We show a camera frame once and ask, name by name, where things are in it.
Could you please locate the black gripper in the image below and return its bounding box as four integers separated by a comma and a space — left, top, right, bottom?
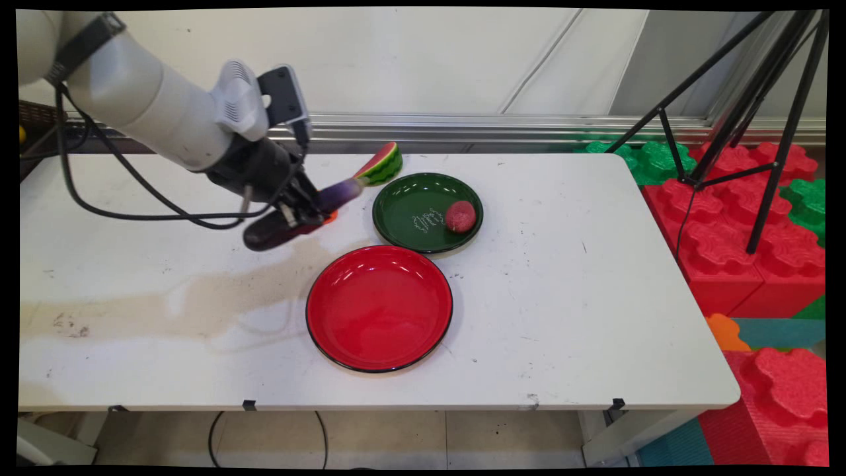
206, 136, 339, 229

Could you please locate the purple toy eggplant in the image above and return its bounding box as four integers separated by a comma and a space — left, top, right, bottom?
243, 177, 365, 253

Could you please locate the toy watermelon slice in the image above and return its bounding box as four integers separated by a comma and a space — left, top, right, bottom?
353, 141, 403, 187

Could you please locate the green plate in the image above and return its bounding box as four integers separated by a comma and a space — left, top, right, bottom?
371, 173, 484, 255

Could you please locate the red plate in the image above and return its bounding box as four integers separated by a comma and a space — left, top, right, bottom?
305, 245, 454, 374

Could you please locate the red toy lychee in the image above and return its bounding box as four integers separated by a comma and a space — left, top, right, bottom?
445, 201, 477, 234

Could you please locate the brown wicker basket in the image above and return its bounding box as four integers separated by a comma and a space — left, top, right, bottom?
19, 99, 67, 180

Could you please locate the green foam block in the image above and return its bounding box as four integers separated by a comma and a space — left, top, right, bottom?
779, 177, 827, 247
574, 138, 699, 187

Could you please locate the white table leg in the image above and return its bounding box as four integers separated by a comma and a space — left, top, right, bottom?
580, 409, 703, 467

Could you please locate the large red foam block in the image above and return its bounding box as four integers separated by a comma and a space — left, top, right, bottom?
642, 141, 827, 319

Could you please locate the orange foam piece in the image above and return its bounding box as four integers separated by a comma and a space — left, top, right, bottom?
705, 313, 752, 352

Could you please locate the black tripod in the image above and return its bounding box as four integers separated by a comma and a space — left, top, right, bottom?
605, 10, 830, 255

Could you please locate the teal foam mat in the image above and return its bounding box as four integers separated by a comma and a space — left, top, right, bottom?
730, 317, 827, 351

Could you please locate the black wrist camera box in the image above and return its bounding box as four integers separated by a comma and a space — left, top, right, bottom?
257, 64, 313, 147

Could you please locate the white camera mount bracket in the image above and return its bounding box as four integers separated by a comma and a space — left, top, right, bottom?
210, 59, 272, 143

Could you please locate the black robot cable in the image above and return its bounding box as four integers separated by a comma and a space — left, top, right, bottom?
52, 83, 313, 231

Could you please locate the aluminium wall rail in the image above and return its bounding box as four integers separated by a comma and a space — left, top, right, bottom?
66, 111, 827, 147

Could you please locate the black floor cable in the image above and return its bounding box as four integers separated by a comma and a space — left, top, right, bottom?
208, 411, 330, 470

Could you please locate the black arm strap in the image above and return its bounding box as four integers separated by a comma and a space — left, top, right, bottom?
44, 12, 128, 87

